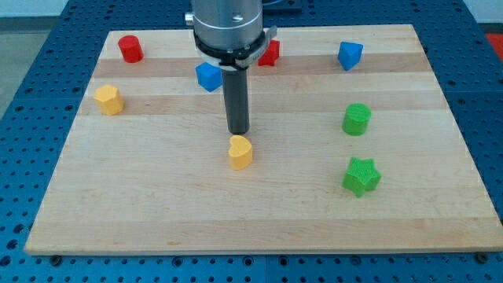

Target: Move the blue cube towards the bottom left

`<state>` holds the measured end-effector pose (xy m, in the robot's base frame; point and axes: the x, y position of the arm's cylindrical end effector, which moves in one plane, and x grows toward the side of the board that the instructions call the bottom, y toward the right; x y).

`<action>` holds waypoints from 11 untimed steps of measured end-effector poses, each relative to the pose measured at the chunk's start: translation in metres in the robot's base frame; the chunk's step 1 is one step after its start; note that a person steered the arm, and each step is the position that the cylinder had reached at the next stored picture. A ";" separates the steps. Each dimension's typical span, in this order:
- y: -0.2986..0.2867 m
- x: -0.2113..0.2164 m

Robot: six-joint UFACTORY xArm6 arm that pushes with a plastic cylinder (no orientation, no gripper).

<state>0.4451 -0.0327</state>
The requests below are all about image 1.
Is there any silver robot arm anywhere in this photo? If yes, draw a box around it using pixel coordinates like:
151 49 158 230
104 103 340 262
191 0 263 50

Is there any blue cube block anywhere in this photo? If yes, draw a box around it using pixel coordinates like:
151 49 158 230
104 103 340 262
195 62 222 92

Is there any yellow heart block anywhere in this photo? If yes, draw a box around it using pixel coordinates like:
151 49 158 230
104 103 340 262
228 135 253 171

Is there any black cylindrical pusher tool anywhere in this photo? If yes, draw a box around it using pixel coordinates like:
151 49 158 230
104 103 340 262
222 70 250 134

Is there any red star block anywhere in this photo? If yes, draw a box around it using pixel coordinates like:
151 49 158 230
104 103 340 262
258 39 281 66

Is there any wooden board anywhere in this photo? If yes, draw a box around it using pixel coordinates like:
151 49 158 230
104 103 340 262
25 24 502 255

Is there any green cylinder block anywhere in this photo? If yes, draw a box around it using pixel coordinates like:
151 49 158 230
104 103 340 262
342 103 372 136

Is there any green star block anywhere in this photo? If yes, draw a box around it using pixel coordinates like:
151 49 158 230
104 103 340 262
342 157 382 197

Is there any blue triangular block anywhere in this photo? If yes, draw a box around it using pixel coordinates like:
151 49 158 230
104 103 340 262
337 42 364 71

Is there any yellow hexagon block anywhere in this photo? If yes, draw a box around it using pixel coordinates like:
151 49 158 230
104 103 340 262
94 85 125 116

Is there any red cylinder block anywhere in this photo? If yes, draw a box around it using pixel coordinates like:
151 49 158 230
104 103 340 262
118 35 144 63

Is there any black clamp ring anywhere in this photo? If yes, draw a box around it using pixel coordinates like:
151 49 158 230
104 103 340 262
192 25 278 72

